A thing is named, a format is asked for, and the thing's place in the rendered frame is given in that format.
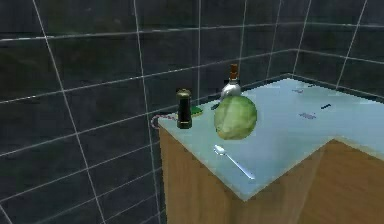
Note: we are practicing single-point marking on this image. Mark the black pepper shaker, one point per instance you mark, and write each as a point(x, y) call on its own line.
point(184, 109)

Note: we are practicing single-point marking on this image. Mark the green sponge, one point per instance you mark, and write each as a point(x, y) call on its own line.
point(196, 110)

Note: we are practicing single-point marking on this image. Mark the green lettuce head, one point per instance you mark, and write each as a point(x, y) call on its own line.
point(235, 117)

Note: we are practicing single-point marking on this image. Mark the clear bottle with cork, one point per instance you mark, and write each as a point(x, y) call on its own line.
point(232, 87)

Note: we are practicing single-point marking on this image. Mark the silver spoon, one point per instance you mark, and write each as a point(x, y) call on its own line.
point(233, 161)

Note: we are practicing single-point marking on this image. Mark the wooden counter with pale top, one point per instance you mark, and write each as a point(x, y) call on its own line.
point(300, 160)

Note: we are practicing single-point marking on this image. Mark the small black utensil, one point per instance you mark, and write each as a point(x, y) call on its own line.
point(325, 106)

